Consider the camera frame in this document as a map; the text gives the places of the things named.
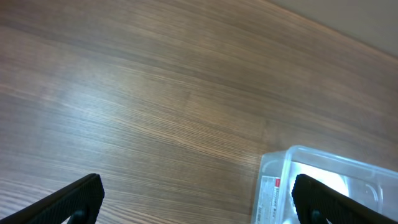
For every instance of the clear plastic container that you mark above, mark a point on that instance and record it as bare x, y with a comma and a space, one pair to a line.
372, 186

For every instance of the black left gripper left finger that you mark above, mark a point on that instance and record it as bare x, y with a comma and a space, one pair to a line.
79, 202

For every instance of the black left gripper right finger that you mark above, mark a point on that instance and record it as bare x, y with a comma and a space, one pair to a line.
316, 203

